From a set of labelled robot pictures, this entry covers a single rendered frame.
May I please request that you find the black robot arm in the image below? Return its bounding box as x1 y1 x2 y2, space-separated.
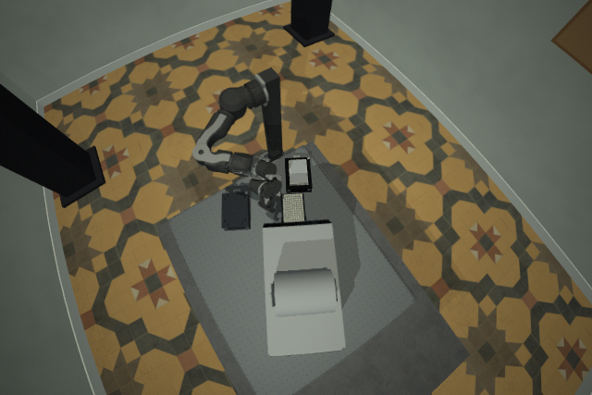
192 74 277 180

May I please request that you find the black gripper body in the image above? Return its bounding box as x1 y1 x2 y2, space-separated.
249 177 282 199

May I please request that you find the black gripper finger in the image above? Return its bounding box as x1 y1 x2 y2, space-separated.
258 197 274 213
268 190 281 212

